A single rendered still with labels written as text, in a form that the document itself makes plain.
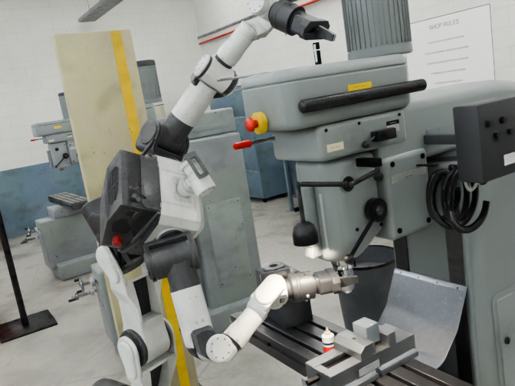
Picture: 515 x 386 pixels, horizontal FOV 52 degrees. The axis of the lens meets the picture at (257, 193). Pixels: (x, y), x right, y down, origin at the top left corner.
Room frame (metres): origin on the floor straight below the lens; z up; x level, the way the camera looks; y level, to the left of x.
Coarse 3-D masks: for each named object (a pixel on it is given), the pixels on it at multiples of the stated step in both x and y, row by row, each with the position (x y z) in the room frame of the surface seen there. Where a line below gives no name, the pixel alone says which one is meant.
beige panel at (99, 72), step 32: (96, 32) 3.01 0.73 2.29; (128, 32) 3.10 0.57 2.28; (64, 64) 2.91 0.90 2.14; (96, 64) 2.99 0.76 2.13; (128, 64) 3.09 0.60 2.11; (96, 96) 2.98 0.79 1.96; (128, 96) 3.06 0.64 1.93; (96, 128) 2.96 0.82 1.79; (128, 128) 3.05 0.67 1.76; (96, 160) 2.94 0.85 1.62; (96, 192) 2.92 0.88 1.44; (128, 384) 2.94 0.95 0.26; (192, 384) 3.09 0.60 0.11
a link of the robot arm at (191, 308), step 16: (192, 288) 1.43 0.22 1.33; (176, 304) 1.42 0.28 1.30; (192, 304) 1.41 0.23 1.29; (192, 320) 1.40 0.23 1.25; (208, 320) 1.42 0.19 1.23; (192, 336) 1.37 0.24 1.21; (208, 336) 1.38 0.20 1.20; (224, 336) 1.39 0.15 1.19; (192, 352) 1.42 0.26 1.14; (208, 352) 1.35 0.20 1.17; (224, 352) 1.37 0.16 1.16
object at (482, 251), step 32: (448, 160) 1.72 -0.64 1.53; (480, 192) 1.67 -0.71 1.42; (512, 192) 1.72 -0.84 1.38; (512, 224) 1.72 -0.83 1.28; (416, 256) 1.81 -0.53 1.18; (448, 256) 1.69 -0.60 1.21; (480, 256) 1.63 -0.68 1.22; (512, 256) 1.71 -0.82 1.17; (480, 288) 1.63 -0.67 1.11; (512, 288) 1.69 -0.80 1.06; (480, 320) 1.63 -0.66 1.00; (512, 320) 1.67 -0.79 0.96; (448, 352) 1.73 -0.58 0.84; (480, 352) 1.63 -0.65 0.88; (512, 352) 1.66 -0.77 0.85; (480, 384) 1.63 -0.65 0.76; (512, 384) 1.65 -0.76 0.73
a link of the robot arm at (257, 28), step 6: (258, 18) 1.74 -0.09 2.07; (240, 24) 1.71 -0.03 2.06; (246, 24) 1.72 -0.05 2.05; (252, 24) 1.74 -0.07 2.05; (258, 24) 1.73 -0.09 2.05; (264, 24) 1.73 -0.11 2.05; (270, 24) 1.72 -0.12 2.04; (240, 30) 1.69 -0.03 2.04; (246, 30) 1.68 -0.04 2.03; (252, 30) 1.71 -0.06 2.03; (258, 30) 1.72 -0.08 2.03; (264, 30) 1.72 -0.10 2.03; (270, 30) 1.72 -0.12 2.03; (246, 36) 1.69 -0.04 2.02; (252, 36) 1.69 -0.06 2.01; (258, 36) 1.71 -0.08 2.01; (264, 36) 1.73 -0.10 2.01
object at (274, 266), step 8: (272, 264) 2.05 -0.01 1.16; (280, 264) 2.03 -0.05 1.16; (256, 272) 2.05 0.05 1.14; (264, 272) 2.01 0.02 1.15; (296, 272) 1.92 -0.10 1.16; (288, 304) 1.87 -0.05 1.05; (296, 304) 1.89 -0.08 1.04; (304, 304) 1.90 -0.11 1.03; (272, 312) 1.96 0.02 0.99; (280, 312) 1.89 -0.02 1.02; (288, 312) 1.87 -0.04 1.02; (296, 312) 1.88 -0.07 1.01; (304, 312) 1.90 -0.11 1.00; (280, 320) 1.90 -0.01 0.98; (288, 320) 1.87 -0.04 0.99; (296, 320) 1.88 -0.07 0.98; (304, 320) 1.90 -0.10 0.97; (288, 328) 1.87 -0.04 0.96
